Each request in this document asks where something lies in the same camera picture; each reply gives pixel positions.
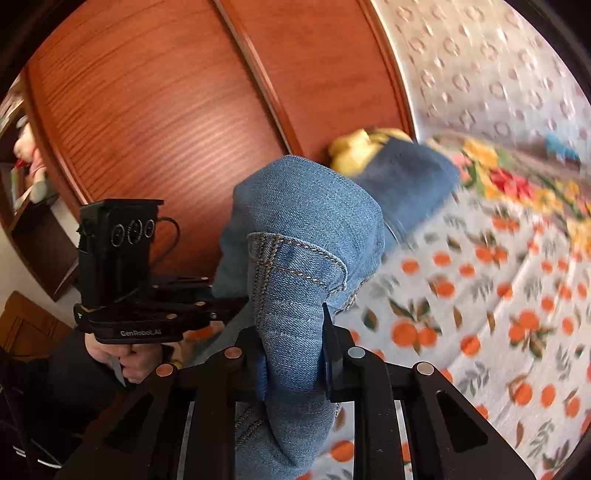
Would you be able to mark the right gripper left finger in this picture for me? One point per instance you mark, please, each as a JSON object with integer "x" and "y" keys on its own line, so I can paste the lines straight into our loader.
{"x": 178, "y": 424}

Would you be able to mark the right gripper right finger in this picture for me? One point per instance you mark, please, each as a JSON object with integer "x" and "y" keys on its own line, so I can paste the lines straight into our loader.
{"x": 412, "y": 415}

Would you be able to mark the light blue denim jeans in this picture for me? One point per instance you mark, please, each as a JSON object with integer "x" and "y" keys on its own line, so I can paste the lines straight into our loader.
{"x": 300, "y": 242}

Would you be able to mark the person's left hand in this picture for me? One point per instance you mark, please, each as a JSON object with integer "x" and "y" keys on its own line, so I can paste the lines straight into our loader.
{"x": 136, "y": 361}

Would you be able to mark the orange print bed sheet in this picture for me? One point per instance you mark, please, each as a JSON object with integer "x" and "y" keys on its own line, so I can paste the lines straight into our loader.
{"x": 495, "y": 292}

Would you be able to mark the pink plush doll on shelf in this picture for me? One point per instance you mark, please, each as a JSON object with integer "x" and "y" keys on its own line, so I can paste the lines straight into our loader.
{"x": 30, "y": 159}

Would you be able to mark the wooden louvered wardrobe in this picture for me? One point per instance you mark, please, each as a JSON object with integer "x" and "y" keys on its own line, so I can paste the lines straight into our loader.
{"x": 181, "y": 100}

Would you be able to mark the dark blue folded jeans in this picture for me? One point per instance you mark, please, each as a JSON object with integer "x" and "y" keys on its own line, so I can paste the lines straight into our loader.
{"x": 410, "y": 182}

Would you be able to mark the pink floral blanket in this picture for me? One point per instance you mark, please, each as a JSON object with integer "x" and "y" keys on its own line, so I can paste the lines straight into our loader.
{"x": 521, "y": 175}

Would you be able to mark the yellow plush toy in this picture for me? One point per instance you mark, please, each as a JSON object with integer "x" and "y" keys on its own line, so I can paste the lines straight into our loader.
{"x": 350, "y": 154}

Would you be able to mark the cardboard box with blue items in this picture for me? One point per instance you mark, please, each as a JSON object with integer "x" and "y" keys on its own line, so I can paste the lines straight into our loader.
{"x": 557, "y": 150}

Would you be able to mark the circle pattern sheer curtain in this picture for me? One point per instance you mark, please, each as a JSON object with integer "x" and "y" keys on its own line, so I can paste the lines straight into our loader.
{"x": 481, "y": 68}

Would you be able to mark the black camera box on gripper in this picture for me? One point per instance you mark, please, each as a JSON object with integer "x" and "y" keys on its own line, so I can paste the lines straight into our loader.
{"x": 115, "y": 237}

